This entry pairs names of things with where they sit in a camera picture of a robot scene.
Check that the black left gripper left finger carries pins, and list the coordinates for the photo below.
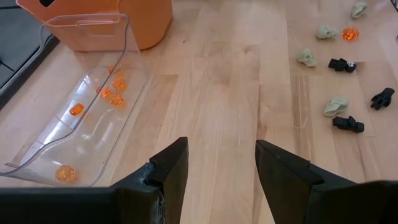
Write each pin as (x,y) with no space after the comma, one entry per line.
(93,205)

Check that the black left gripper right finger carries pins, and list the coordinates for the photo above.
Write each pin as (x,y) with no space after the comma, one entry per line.
(320,199)

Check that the small pale plastic skull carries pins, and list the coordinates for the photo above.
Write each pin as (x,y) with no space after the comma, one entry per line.
(307,57)
(359,9)
(326,32)
(335,105)

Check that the clear plastic bin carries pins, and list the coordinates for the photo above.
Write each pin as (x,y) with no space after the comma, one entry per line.
(102,130)

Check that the orange plastic bin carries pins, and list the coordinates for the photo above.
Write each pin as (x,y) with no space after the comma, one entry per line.
(146,25)

